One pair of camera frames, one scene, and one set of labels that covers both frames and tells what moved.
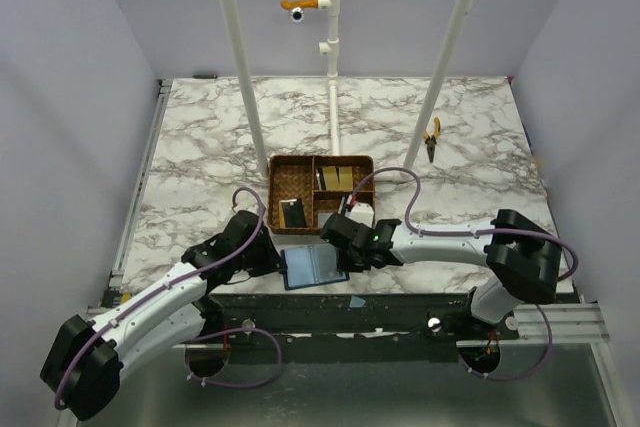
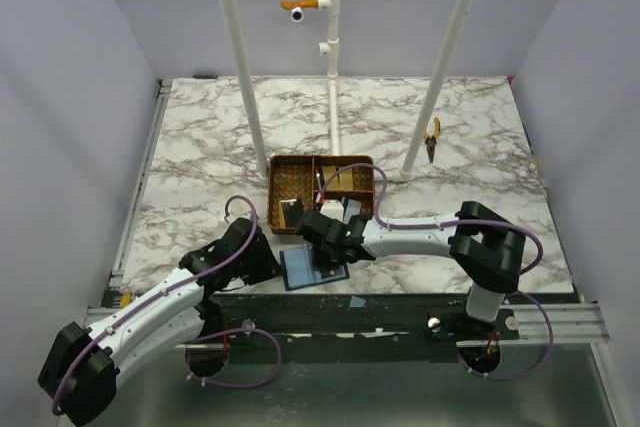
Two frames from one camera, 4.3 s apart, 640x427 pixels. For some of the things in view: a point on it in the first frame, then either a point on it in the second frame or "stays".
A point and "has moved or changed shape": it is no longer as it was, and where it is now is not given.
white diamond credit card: [323, 218] has moved or changed shape
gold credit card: [346, 178] stays
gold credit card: [331, 178] stays
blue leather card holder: [311, 265] stays
